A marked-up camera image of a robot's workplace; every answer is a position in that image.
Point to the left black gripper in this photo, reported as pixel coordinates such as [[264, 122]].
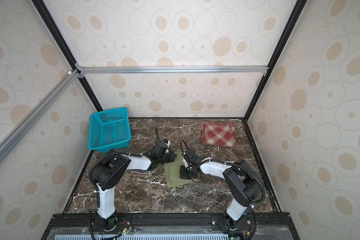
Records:
[[170, 154]]

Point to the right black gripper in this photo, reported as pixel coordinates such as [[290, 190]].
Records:
[[182, 174]]

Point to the olive green skirt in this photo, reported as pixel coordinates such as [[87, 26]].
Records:
[[172, 172]]

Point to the red plaid skirt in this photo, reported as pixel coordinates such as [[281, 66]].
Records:
[[218, 134]]

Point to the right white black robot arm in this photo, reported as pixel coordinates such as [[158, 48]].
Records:
[[246, 187]]

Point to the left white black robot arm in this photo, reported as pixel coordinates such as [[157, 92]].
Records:
[[107, 172]]

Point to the teal plastic basket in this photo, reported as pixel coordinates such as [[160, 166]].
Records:
[[109, 129]]

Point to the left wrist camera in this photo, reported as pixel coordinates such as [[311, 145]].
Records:
[[167, 142]]

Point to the horizontal aluminium back rail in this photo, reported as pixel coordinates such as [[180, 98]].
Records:
[[175, 70]]

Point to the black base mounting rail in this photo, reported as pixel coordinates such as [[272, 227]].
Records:
[[199, 226]]

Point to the diagonal aluminium left rail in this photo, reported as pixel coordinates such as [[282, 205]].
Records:
[[14, 137]]

